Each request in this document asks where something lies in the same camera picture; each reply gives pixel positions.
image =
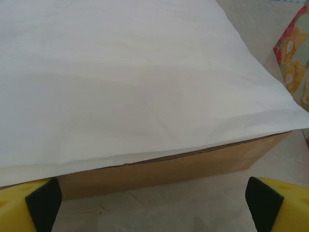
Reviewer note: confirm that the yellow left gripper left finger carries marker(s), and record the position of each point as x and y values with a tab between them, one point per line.
14	212

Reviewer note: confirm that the printed paper gift bag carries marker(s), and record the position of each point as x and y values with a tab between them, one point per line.
295	55

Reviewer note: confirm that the brown cardboard box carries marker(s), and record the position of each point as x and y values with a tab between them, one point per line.
169	171

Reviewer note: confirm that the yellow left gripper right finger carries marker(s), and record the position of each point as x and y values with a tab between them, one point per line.
289	210

